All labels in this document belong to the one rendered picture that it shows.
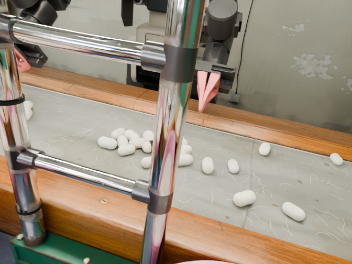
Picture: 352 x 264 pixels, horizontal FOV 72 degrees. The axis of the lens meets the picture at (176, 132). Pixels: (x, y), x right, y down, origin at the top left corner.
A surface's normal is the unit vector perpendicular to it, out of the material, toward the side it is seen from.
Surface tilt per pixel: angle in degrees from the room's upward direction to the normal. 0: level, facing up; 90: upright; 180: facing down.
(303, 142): 45
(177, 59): 90
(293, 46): 90
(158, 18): 98
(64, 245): 0
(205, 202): 0
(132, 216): 0
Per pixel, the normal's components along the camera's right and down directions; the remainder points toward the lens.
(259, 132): -0.09, -0.32
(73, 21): -0.26, 0.42
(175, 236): 0.14, -0.87
